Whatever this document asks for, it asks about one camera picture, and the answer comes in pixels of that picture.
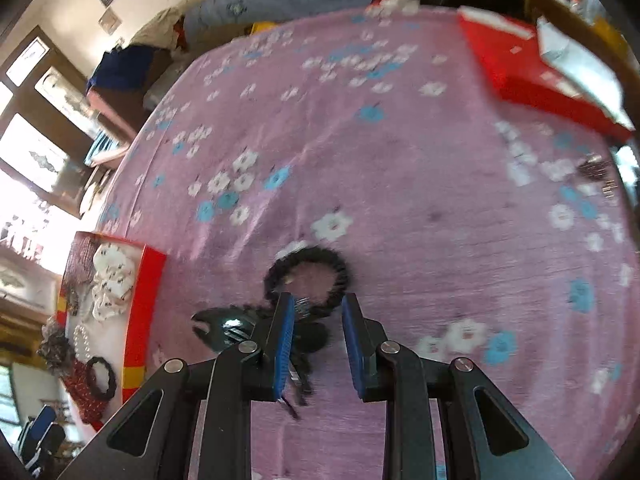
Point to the black ribbon hair bow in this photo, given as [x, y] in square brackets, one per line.
[310, 340]

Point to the wooden glass door cabinet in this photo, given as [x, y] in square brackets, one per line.
[45, 130]

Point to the red gift box lid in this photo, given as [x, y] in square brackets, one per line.
[530, 75]

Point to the small wall plaque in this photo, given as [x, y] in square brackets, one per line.
[111, 20]

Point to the black smartphone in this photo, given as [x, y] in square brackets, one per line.
[629, 165]

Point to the red polka dot scrunchie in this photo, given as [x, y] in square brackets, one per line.
[82, 395]

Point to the pink folded blanket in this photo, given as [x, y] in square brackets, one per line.
[112, 110]

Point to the mauve scrunchie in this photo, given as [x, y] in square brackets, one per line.
[82, 260]

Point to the dark red beaded hair clip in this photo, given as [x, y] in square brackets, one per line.
[594, 167]

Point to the wooden headboard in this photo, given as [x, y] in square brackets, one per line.
[600, 20]

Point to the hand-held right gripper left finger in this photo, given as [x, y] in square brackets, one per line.
[285, 345]

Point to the white folded paper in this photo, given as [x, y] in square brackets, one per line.
[580, 60]

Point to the white floral scrunchie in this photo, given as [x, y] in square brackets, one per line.
[112, 280]

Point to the blue chair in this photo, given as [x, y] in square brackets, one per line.
[40, 435]

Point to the grey furry scrunchie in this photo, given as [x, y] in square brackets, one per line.
[55, 347]

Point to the striped folded cloth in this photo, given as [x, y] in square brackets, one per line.
[102, 150]

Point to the red gift box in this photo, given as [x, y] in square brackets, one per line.
[145, 305]

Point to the pink floral bedsheet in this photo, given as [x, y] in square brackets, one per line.
[425, 185]

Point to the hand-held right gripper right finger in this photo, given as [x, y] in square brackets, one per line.
[352, 345]

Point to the dark blue folded cloth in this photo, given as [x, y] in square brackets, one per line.
[125, 67]

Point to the dark hair claw clip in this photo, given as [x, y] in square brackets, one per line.
[220, 327]

